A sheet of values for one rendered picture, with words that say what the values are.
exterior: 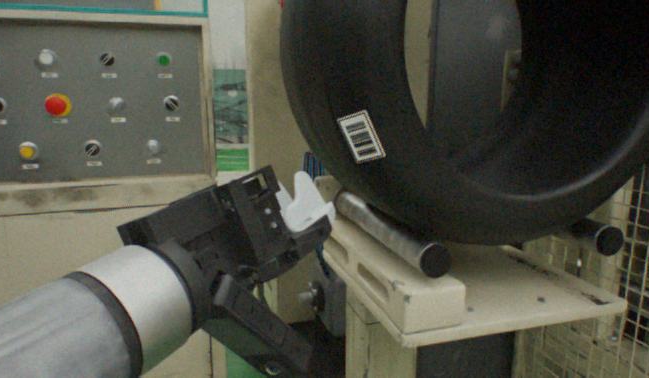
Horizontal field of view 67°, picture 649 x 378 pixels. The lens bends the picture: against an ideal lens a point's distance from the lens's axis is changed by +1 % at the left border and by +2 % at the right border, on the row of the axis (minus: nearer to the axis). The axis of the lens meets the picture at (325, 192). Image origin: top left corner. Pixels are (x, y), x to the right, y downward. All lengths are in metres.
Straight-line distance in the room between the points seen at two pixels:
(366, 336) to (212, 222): 0.78
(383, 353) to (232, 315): 0.81
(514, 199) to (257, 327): 0.42
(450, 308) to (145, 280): 0.46
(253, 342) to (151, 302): 0.11
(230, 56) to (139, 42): 8.45
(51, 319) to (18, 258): 1.01
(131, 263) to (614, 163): 0.64
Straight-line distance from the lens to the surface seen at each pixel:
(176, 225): 0.34
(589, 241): 0.82
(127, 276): 0.31
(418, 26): 1.01
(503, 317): 0.75
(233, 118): 9.61
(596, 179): 0.77
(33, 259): 1.29
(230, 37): 9.70
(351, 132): 0.59
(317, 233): 0.40
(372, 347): 1.12
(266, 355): 0.40
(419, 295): 0.65
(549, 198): 0.72
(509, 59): 1.27
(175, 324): 0.31
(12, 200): 1.26
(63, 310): 0.29
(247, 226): 0.36
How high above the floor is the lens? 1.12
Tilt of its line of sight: 12 degrees down
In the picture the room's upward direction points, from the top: straight up
